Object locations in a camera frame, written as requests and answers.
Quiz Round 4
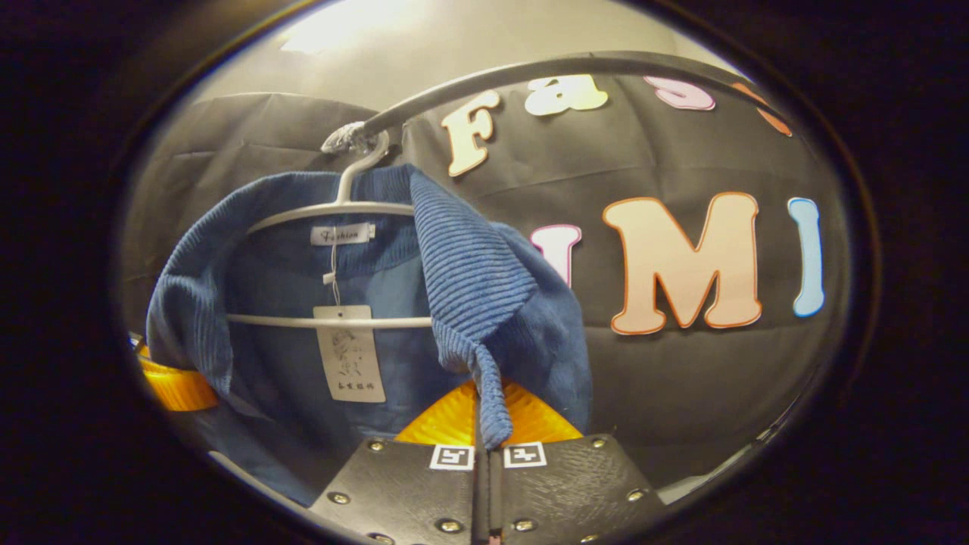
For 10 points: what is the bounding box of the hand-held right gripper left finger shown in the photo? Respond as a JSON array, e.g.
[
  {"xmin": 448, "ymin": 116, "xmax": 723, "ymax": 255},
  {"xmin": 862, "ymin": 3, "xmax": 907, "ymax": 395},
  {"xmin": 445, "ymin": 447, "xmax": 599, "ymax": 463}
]
[{"xmin": 309, "ymin": 378, "xmax": 485, "ymax": 545}]

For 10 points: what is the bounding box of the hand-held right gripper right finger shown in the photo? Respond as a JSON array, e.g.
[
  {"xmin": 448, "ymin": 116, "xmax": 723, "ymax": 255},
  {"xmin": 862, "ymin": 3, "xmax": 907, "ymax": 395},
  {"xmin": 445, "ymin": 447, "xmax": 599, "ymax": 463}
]
[{"xmin": 488, "ymin": 378, "xmax": 667, "ymax": 545}]

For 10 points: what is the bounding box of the white hanger with crossbar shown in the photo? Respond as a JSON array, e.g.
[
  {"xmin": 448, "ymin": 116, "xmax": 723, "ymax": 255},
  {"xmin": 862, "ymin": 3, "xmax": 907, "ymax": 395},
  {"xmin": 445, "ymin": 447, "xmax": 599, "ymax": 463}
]
[{"xmin": 226, "ymin": 121, "xmax": 434, "ymax": 331}]

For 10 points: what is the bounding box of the blue corduroy jacket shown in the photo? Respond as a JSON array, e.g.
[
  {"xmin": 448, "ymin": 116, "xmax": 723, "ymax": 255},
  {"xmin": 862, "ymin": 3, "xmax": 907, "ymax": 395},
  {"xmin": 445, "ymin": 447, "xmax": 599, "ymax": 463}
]
[{"xmin": 146, "ymin": 164, "xmax": 593, "ymax": 508}]

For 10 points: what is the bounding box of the black clothes rack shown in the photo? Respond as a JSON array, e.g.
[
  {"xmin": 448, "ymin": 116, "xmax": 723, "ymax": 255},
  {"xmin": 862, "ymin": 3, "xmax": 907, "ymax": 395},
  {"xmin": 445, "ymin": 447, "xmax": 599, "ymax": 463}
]
[{"xmin": 356, "ymin": 50, "xmax": 803, "ymax": 141}]

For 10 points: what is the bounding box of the black backdrop cloth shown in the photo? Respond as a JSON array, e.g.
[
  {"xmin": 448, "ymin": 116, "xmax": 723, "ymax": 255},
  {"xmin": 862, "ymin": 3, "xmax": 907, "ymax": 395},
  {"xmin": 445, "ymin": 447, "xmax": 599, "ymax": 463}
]
[{"xmin": 121, "ymin": 72, "xmax": 856, "ymax": 493}]

